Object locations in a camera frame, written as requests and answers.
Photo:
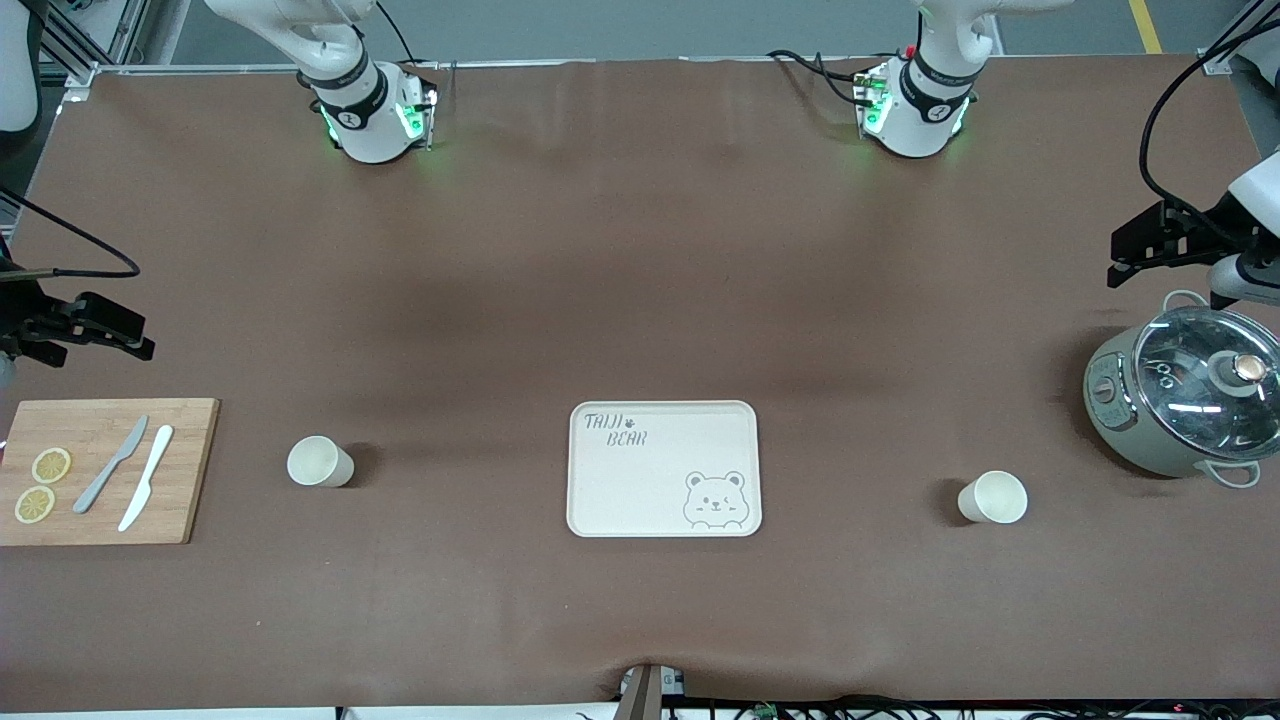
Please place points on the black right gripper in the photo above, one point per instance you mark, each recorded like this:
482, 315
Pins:
22, 322

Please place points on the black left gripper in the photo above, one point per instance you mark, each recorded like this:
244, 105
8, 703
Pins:
1196, 238

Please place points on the white plastic cup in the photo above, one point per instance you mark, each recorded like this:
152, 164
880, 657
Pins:
318, 462
995, 498

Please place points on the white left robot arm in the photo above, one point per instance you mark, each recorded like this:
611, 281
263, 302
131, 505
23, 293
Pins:
920, 110

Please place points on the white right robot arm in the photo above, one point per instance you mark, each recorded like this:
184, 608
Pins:
370, 120

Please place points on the cream tray with bear print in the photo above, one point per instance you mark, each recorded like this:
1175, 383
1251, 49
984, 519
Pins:
660, 480

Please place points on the yellow lemon slice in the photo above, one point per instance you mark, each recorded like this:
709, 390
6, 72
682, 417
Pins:
35, 504
51, 465

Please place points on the glass pot lid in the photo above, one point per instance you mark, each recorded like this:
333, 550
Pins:
1180, 400

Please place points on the grey plastic knife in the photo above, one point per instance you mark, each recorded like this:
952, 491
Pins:
92, 493

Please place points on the white plastic knife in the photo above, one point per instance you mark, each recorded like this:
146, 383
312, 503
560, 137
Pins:
138, 500

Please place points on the wooden cutting board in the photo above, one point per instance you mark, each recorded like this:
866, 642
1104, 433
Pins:
185, 500

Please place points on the brown table cover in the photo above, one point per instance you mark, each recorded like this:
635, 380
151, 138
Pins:
640, 250

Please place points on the aluminium frame profile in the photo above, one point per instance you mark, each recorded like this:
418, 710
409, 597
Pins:
80, 80
1220, 62

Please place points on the grey table edge bracket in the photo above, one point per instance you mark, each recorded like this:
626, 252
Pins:
640, 695

